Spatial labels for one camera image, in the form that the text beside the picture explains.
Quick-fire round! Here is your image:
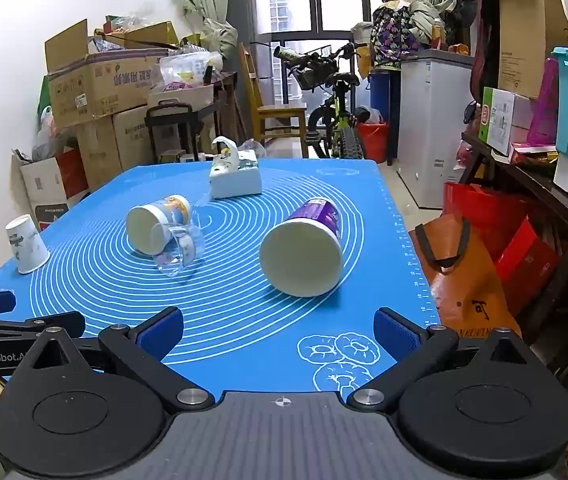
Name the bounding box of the purple paper cup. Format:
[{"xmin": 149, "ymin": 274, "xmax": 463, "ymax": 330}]
[{"xmin": 259, "ymin": 197, "xmax": 345, "ymax": 297}]

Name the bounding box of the brown cardboard box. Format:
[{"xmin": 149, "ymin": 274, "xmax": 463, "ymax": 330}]
[{"xmin": 76, "ymin": 105, "xmax": 153, "ymax": 189}]

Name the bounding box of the white printed paper cup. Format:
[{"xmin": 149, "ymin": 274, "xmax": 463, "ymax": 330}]
[{"xmin": 5, "ymin": 214, "xmax": 51, "ymax": 275}]

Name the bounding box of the black utility cart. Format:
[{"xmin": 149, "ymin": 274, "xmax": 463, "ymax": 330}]
[{"xmin": 145, "ymin": 101, "xmax": 217, "ymax": 164}]

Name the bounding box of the dark wooden shelf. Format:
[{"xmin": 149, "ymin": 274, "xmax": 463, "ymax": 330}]
[{"xmin": 461, "ymin": 132, "xmax": 568, "ymax": 376}]

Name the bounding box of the red shopping bag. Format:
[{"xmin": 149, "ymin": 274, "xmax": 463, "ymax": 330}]
[{"xmin": 442, "ymin": 182, "xmax": 560, "ymax": 319}]

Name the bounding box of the wooden chair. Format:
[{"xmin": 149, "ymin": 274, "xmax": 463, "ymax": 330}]
[{"xmin": 238, "ymin": 42, "xmax": 311, "ymax": 159}]

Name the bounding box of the floral cloth bundle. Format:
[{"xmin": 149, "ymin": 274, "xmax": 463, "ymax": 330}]
[{"xmin": 370, "ymin": 4, "xmax": 419, "ymax": 69}]

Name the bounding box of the black and green bicycle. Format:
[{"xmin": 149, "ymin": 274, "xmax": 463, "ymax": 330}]
[{"xmin": 251, "ymin": 42, "xmax": 371, "ymax": 161}]

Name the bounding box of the magenta plastic bag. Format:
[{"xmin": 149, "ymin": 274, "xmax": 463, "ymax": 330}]
[{"xmin": 526, "ymin": 57, "xmax": 560, "ymax": 146}]

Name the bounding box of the clear plastic bag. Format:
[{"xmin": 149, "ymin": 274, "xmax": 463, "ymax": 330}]
[{"xmin": 159, "ymin": 51, "xmax": 225, "ymax": 94}]

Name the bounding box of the white chest freezer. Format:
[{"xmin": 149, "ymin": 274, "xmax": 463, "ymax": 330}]
[{"xmin": 397, "ymin": 49, "xmax": 475, "ymax": 210}]

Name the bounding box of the yellow label paper cup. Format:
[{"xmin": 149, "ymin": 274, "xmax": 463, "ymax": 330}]
[{"xmin": 125, "ymin": 194, "xmax": 193, "ymax": 255}]

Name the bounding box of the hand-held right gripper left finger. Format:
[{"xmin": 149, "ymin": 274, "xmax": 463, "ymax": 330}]
[{"xmin": 18, "ymin": 306, "xmax": 216, "ymax": 412}]

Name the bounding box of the green and white box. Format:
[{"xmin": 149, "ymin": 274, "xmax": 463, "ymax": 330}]
[{"xmin": 478, "ymin": 86, "xmax": 535, "ymax": 157}]

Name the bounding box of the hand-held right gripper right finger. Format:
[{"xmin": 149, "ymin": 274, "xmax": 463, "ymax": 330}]
[{"xmin": 346, "ymin": 306, "xmax": 539, "ymax": 411}]

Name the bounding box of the blue bin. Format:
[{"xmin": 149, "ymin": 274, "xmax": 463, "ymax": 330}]
[{"xmin": 368, "ymin": 70, "xmax": 403, "ymax": 124}]

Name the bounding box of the blue silicone mat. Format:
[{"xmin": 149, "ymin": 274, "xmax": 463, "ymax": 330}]
[{"xmin": 0, "ymin": 157, "xmax": 443, "ymax": 396}]

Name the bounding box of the white and red cardboard box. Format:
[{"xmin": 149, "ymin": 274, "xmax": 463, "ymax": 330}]
[{"xmin": 11, "ymin": 147, "xmax": 90, "ymax": 232}]

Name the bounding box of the clear plastic cup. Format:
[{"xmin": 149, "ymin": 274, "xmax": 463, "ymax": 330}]
[{"xmin": 153, "ymin": 224, "xmax": 205, "ymax": 278}]

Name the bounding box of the large open cardboard box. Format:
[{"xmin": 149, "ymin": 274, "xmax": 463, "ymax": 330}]
[{"xmin": 44, "ymin": 19, "xmax": 167, "ymax": 129}]

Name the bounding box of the white tissue pack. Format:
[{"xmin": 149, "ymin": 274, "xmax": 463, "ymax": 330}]
[{"xmin": 209, "ymin": 136, "xmax": 263, "ymax": 200}]

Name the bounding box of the orange shopping bag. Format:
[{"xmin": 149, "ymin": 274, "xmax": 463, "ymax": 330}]
[{"xmin": 409, "ymin": 215, "xmax": 523, "ymax": 347}]

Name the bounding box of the red bucket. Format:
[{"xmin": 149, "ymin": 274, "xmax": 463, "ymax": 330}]
[{"xmin": 356, "ymin": 121, "xmax": 391, "ymax": 164}]

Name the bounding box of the tall cardboard box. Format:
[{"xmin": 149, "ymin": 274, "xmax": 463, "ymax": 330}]
[{"xmin": 498, "ymin": 0, "xmax": 568, "ymax": 100}]

